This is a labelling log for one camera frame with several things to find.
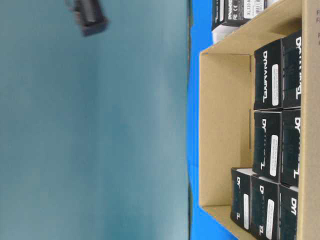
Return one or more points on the black box top middle column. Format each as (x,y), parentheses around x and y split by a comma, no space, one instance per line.
(269,76)

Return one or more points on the brown cardboard box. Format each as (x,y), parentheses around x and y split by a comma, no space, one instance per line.
(226,99)

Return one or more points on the black box bottom far column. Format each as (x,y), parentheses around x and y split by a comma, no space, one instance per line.
(241,197)

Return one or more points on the black box top near column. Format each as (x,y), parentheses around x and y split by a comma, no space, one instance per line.
(292,70)

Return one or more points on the black box centre near column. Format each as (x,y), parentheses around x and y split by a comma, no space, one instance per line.
(291,136)

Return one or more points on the blue table cloth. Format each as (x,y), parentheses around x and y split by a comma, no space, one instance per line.
(201,225)

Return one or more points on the black Dynamixel box in tray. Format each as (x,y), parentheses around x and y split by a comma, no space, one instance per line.
(234,13)

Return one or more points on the black box centre middle column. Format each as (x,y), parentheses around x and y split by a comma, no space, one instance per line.
(268,141)

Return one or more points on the black box column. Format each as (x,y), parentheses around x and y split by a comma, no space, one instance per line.
(265,208)
(288,212)
(268,141)
(269,76)
(241,197)
(291,136)
(292,70)

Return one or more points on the black box bottom near column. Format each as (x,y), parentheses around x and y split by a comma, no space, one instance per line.
(288,212)

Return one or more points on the black box bottom middle column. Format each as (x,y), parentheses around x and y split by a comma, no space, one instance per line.
(265,208)

